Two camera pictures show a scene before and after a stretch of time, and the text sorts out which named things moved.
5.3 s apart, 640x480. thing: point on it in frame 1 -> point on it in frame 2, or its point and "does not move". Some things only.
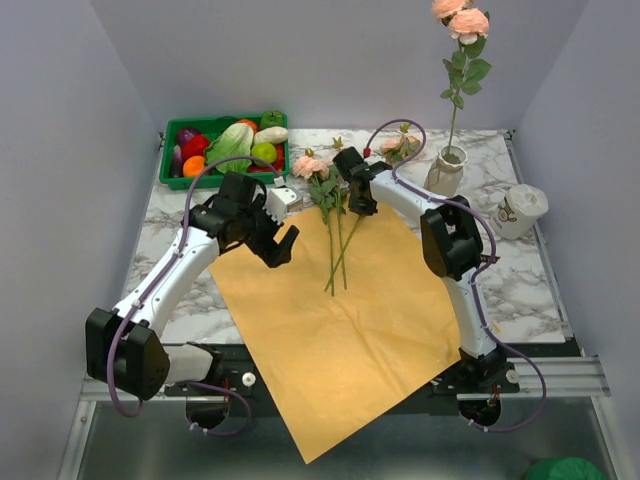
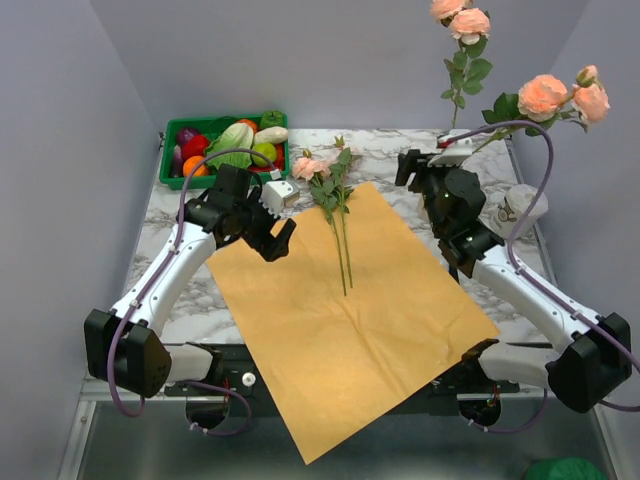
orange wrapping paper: [353, 323] does not move
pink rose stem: [344, 252] -> [543, 98]
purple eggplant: [177, 162] does not move
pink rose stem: [469, 27] does not move
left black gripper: [272, 253] does not move
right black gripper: [361, 209] -> [408, 163]
